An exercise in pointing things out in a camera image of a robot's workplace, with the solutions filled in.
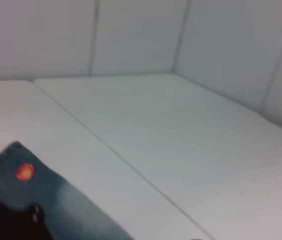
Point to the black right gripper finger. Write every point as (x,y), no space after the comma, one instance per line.
(5,225)

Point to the blue denim shorts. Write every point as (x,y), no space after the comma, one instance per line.
(63,195)

